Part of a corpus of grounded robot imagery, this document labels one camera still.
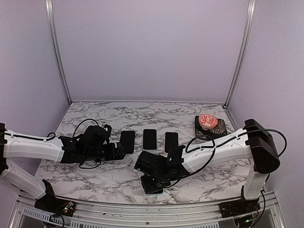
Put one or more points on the black phone teal edge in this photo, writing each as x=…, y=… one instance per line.
x=152, y=190

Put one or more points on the red white patterned bowl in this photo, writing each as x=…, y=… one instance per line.
x=208, y=121

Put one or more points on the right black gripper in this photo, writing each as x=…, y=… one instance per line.
x=148, y=187

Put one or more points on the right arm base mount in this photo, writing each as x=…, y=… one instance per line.
x=239, y=206

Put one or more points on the black phone with silver edge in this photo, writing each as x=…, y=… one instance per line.
x=171, y=141

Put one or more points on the front aluminium rail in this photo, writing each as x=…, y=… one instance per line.
x=107, y=215

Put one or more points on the black phone with camera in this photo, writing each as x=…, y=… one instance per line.
x=127, y=140

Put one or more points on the black floral cloth mat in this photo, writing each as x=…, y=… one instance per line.
x=219, y=131

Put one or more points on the aluminium frame post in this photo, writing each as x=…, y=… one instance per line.
x=242, y=52
x=55, y=45

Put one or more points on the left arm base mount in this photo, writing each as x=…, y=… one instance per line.
x=49, y=202

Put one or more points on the right aluminium frame post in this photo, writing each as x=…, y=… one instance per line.
x=242, y=52

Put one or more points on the left aluminium frame post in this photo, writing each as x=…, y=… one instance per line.
x=55, y=45

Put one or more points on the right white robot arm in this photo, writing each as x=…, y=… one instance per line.
x=252, y=142

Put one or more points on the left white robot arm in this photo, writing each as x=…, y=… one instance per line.
x=20, y=145

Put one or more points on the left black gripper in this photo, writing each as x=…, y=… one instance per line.
x=112, y=155

